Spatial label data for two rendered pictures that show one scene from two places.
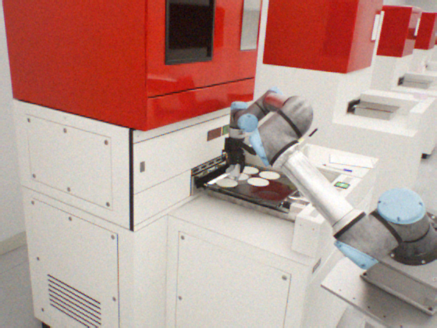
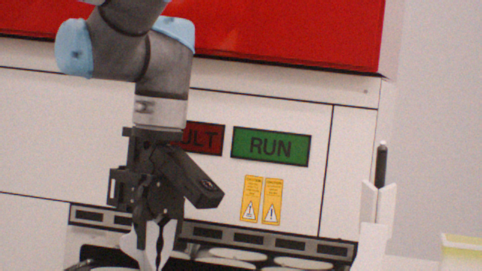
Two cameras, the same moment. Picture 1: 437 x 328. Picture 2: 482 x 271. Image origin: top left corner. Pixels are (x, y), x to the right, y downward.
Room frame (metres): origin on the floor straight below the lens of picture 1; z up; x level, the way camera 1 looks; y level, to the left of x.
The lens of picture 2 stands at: (1.42, -1.41, 1.19)
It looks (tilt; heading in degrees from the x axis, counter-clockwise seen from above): 3 degrees down; 69
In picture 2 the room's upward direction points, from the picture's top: 6 degrees clockwise
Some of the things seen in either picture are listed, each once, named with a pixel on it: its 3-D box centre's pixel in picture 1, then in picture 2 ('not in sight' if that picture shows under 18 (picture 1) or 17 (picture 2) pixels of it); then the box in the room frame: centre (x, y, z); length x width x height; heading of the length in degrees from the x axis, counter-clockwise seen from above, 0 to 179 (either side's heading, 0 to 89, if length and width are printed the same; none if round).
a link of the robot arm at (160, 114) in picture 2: (237, 132); (157, 114); (1.79, -0.10, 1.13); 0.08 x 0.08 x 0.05
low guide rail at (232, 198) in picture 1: (256, 206); not in sight; (1.68, -0.21, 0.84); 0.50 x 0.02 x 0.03; 58
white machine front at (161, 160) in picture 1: (196, 156); (102, 177); (1.76, 0.07, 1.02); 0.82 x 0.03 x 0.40; 148
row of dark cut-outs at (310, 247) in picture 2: (218, 159); (208, 232); (1.91, -0.03, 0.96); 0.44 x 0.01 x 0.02; 148
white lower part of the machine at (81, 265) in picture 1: (138, 251); not in sight; (1.94, 0.36, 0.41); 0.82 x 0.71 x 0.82; 148
